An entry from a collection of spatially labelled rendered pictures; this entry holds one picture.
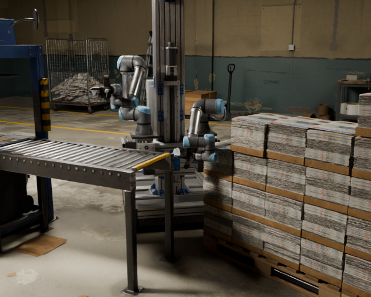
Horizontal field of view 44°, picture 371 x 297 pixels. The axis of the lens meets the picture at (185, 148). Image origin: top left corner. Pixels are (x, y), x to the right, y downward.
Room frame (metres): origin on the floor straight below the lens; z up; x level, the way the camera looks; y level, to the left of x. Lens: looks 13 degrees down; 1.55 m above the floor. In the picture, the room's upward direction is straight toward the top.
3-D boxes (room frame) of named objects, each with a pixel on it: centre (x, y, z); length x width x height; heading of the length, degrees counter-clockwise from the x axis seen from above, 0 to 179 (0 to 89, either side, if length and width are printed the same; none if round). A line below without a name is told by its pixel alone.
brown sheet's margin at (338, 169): (2.67, -0.95, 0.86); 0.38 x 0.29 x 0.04; 132
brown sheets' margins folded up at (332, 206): (2.98, -0.66, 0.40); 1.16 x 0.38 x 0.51; 43
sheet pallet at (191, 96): (9.88, -0.05, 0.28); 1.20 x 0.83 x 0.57; 63
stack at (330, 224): (2.98, -0.66, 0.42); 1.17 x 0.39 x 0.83; 43
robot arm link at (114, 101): (3.53, 0.53, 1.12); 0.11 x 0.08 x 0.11; 74
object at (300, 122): (2.88, -0.76, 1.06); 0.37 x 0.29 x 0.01; 133
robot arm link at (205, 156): (3.09, -0.17, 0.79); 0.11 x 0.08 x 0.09; 63
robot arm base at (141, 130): (3.76, 0.35, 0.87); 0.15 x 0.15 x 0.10
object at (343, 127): (2.69, -0.97, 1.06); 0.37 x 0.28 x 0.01; 132
